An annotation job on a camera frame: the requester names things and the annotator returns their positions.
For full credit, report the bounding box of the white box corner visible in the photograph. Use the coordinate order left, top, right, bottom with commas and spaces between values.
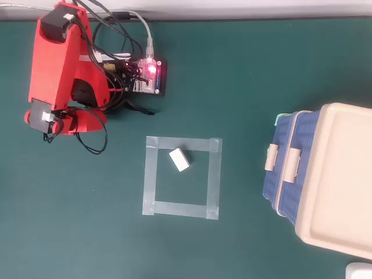
345, 262, 372, 279

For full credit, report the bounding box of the white cube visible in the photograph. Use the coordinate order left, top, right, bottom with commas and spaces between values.
169, 147, 193, 174

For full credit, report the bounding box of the beige plastic drawer cabinet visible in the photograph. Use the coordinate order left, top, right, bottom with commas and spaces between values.
274, 102, 372, 260

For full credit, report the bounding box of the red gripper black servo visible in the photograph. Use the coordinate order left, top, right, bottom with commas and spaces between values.
23, 98, 108, 136

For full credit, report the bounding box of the grey USB cable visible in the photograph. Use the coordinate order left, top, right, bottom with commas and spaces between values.
0, 2, 156, 60

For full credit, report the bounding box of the blue woven drawer plain handle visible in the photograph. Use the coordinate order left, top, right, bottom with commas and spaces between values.
278, 110, 321, 228

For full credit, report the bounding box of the blue woven drawer taped handle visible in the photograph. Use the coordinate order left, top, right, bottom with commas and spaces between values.
262, 110, 313, 209

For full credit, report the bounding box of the controller board on black plate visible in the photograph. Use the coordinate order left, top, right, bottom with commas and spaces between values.
103, 56, 169, 98

